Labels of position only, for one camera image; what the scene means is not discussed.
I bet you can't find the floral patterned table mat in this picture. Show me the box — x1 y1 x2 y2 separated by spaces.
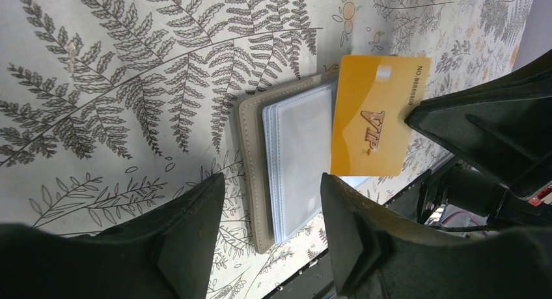
1 0 533 298

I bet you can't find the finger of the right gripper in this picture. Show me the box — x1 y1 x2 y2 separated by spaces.
405 51 551 198

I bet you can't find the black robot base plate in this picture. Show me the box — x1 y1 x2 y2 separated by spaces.
269 159 499 298

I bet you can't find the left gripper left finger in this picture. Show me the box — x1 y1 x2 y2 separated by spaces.
1 173 225 298

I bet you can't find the beige card holder wallet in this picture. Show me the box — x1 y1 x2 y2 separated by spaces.
236 71 338 253

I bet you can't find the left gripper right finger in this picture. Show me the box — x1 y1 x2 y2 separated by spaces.
320 174 551 298

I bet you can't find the gold VIP credit card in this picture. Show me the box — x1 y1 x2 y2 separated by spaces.
329 55 432 177

